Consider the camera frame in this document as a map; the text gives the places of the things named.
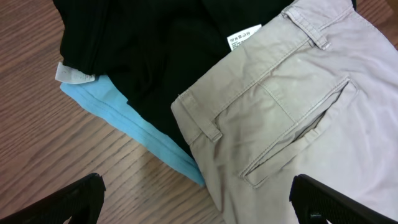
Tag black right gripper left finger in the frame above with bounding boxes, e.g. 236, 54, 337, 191
1, 173, 106, 224

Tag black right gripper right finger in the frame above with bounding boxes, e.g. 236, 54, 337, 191
289, 174, 397, 224

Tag beige shorts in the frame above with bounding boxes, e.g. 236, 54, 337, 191
171, 0, 397, 223

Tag light blue shirt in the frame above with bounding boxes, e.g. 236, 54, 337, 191
60, 75, 205, 186

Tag black shirt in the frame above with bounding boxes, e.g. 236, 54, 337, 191
54, 1, 294, 159

